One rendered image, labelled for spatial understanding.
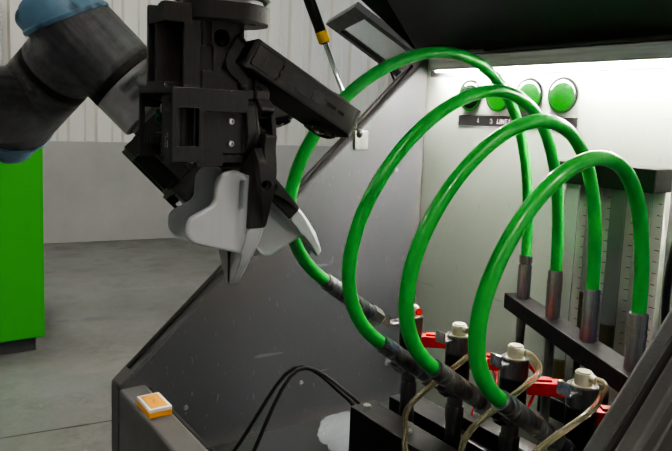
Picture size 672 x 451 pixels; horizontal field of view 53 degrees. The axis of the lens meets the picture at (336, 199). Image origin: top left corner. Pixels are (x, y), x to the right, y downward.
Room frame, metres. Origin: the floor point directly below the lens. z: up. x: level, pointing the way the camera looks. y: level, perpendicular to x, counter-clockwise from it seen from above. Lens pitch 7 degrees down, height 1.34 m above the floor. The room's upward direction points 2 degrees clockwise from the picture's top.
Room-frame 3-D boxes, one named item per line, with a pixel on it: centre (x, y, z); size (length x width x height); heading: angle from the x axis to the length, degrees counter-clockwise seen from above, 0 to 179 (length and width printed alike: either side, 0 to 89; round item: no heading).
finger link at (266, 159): (0.51, 0.07, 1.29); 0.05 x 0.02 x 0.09; 35
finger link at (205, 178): (0.53, 0.10, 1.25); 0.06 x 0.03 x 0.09; 125
